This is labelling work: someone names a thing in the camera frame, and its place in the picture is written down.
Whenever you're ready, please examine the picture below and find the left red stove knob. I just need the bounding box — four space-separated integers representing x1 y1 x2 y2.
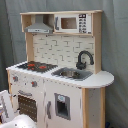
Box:
13 76 18 82

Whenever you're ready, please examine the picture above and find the right red stove knob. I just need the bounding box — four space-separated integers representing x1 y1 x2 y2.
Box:
31 81 37 87

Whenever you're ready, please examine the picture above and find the black toy stovetop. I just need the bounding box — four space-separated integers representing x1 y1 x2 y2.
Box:
19 61 56 73

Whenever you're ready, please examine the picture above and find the white cupboard door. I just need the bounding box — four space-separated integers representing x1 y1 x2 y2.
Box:
45 81 82 128

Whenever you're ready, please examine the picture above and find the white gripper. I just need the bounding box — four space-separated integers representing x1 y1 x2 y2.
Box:
0 90 14 123

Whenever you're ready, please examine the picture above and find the white oven door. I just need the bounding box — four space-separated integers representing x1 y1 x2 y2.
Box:
12 88 44 128

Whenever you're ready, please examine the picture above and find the grey toy sink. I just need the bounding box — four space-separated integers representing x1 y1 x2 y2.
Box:
52 67 92 81

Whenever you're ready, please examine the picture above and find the red stove knob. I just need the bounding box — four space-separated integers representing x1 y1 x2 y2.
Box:
13 76 18 82
31 81 37 87

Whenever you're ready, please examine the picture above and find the black toy faucet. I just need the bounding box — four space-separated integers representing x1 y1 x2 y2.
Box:
76 50 94 70

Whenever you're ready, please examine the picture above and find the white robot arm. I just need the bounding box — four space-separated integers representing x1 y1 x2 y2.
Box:
0 90 37 128

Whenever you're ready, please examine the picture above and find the wooden toy kitchen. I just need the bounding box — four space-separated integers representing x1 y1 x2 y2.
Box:
7 10 114 128

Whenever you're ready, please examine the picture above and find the grey range hood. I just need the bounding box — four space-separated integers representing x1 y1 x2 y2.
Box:
25 14 54 34

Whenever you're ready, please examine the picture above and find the toy microwave door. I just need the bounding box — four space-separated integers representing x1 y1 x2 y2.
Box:
53 13 93 35

